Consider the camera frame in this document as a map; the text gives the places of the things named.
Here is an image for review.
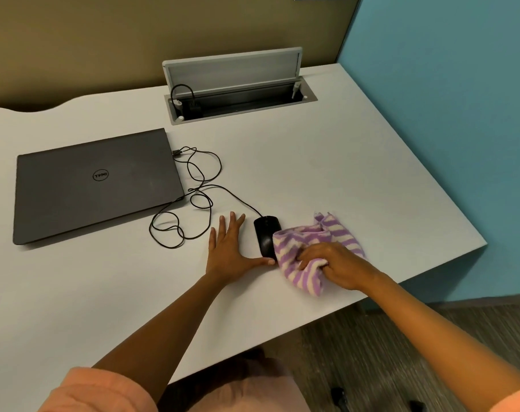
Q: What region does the person's right hand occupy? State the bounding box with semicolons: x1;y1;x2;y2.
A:
296;242;374;292

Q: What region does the person's left hand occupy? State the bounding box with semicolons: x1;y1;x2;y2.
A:
205;212;277;278

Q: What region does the purple white striped cloth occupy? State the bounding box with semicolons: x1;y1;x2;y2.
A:
272;212;367;298

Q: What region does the person's right forearm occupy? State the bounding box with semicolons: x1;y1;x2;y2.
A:
362;271;520;400

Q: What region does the person's left forearm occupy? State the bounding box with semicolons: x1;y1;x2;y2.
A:
92;272;227;405

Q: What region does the black computer mouse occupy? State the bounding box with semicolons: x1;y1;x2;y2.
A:
253;215;282;259

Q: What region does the black shoe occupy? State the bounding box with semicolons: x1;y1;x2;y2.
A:
330;387;350;409

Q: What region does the dark grey closed laptop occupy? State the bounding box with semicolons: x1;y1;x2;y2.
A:
13;128;186;246

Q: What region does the pink garment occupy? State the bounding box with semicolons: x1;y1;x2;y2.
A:
38;348;520;412

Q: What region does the black mouse cable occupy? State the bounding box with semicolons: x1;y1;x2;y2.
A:
149;146;265;250

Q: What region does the black looped power cable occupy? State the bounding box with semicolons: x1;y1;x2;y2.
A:
170;84;202;117

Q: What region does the grey desk cable box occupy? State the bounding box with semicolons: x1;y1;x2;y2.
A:
162;46;318;126

